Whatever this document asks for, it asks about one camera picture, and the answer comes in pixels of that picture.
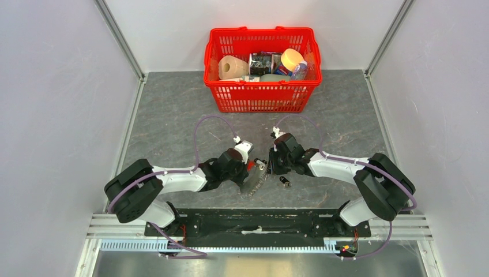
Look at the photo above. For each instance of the silver key with black tag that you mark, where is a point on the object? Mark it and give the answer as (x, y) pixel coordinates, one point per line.
(285, 182)

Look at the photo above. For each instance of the dark snack packet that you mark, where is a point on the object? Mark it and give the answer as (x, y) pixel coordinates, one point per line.
(260, 64)

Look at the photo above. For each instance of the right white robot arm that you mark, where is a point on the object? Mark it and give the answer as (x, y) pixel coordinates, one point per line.
(385, 190)

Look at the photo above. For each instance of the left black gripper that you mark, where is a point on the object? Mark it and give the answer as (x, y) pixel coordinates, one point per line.
(244, 171)

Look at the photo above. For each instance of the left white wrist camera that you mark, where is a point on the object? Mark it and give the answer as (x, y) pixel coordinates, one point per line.
(243, 147)

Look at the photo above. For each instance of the clear plastic bottle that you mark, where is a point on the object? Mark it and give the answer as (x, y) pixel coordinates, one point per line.
(300, 71)

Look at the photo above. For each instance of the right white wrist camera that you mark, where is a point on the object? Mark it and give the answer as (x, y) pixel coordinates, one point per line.
(276, 132)

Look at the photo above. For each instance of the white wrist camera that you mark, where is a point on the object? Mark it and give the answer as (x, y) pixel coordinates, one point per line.
(276, 132)
(243, 147)

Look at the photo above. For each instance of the orange sponge disc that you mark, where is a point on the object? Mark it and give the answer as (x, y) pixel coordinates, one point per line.
(290, 58)

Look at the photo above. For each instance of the toilet paper roll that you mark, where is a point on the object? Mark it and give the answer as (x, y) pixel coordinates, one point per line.
(231, 67)

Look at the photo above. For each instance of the red plastic shopping basket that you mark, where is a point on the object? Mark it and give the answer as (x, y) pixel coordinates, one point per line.
(269, 93)

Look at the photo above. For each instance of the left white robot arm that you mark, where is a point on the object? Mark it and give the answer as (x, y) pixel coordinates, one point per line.
(133, 193)

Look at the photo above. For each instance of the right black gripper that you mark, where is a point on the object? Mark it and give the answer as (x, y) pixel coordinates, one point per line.
(273, 168)

